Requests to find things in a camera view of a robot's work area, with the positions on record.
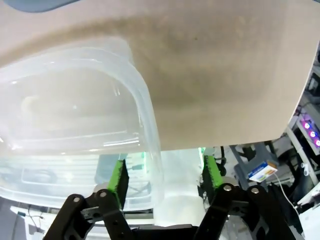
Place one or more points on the computer with lit fans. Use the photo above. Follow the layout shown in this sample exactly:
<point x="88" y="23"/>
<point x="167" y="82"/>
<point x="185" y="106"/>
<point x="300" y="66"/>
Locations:
<point x="311" y="131"/>

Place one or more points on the grey plastic stool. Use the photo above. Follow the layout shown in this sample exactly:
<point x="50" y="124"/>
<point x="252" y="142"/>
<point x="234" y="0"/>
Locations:
<point x="250" y="151"/>

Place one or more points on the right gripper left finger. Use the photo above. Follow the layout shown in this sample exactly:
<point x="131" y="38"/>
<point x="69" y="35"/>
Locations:
<point x="110" y="215"/>

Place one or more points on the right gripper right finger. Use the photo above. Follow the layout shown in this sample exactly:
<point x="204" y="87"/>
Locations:
<point x="225" y="212"/>

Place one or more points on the small blue white carton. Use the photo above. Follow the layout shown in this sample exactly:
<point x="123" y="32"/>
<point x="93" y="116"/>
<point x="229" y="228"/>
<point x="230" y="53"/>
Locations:
<point x="262" y="172"/>

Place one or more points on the clear plastic bin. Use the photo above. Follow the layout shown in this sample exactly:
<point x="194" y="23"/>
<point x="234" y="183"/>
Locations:
<point x="147" y="100"/>

